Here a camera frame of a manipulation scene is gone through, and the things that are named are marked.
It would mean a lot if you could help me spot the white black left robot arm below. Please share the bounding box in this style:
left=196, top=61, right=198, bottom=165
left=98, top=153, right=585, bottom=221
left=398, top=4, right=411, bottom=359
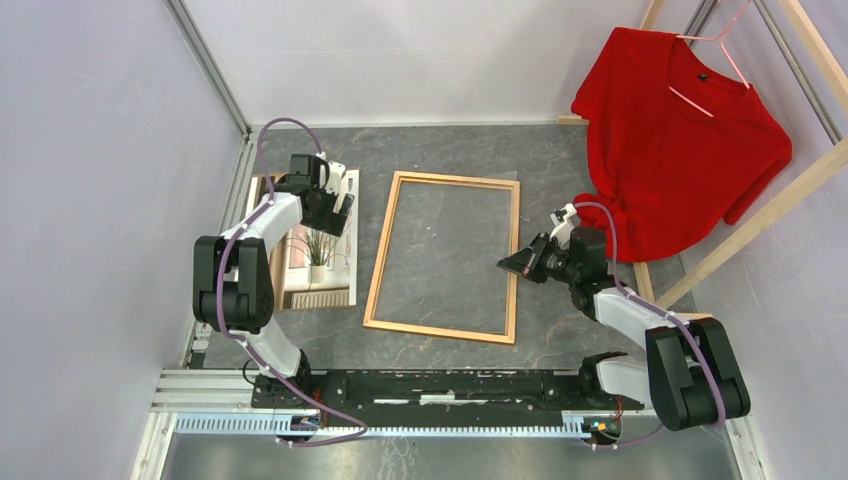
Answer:
left=192, top=154, right=355, bottom=408

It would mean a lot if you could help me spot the plant window photo print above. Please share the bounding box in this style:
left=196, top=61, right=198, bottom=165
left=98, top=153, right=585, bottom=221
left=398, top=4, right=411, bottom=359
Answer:
left=244, top=170, right=358, bottom=311

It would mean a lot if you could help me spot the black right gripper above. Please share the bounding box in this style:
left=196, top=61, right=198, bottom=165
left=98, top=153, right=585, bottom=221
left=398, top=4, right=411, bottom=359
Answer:
left=497, top=231, right=580, bottom=284

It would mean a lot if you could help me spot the red t-shirt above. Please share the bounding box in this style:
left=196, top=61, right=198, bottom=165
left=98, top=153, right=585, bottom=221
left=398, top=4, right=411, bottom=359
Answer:
left=572, top=27, right=792, bottom=262

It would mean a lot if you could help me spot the wooden clothes rack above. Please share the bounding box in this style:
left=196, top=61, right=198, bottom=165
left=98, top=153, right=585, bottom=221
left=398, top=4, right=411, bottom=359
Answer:
left=556, top=0, right=848, bottom=323

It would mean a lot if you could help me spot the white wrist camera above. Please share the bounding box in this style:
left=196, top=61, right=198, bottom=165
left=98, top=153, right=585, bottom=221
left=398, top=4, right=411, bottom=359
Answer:
left=317, top=152, right=347, bottom=196
left=550, top=203, right=579, bottom=247

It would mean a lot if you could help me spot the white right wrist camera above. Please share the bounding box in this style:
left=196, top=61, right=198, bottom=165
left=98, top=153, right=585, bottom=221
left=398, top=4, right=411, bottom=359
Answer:
left=550, top=203, right=579, bottom=247

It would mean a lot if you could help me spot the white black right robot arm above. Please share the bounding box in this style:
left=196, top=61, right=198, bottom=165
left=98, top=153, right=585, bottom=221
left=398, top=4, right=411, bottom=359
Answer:
left=497, top=227, right=752, bottom=431

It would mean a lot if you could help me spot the clear acrylic sheet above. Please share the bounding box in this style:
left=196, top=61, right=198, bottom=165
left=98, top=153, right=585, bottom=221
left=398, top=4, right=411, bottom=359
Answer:
left=377, top=170, right=519, bottom=336

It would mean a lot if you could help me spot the pink clothes hanger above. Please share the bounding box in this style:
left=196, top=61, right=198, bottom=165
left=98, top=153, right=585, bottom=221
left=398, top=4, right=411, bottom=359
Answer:
left=667, top=0, right=755, bottom=119

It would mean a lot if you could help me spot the aluminium rail frame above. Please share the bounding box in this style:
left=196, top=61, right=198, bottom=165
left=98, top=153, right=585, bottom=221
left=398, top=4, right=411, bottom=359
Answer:
left=129, top=370, right=773, bottom=480

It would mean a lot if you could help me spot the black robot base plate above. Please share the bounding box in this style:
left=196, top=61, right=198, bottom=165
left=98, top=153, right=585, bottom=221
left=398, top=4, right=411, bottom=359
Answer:
left=251, top=369, right=645, bottom=431

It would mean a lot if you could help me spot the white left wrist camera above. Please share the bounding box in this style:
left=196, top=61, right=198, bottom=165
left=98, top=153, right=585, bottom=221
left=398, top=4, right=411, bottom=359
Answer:
left=317, top=152, right=347, bottom=196

